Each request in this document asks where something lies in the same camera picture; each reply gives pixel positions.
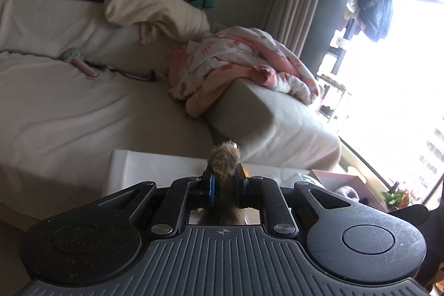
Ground brown furry plush toy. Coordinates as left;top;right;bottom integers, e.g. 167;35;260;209
199;141;246;225

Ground green tape roll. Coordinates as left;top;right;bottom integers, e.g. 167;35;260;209
294;173;324;188

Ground white foam pad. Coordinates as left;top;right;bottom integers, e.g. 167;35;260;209
102;150;309;196

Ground pink cardboard storage box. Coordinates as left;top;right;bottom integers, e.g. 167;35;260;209
309;170;388;212

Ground pink floral white blanket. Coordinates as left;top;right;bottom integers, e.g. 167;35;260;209
168;26;321;117

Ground potted green plant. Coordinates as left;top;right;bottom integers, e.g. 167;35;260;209
380;182;416;211

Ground grey fabric sofa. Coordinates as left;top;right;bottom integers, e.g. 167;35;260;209
1;0;341;230

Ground teal pink mushroom toy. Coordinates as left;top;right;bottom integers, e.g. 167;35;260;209
61;47;99;78

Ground cream pillow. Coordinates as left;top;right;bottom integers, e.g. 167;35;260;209
104;0;210;44

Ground hanging dark clothes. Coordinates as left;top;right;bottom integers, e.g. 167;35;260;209
345;0;393;42

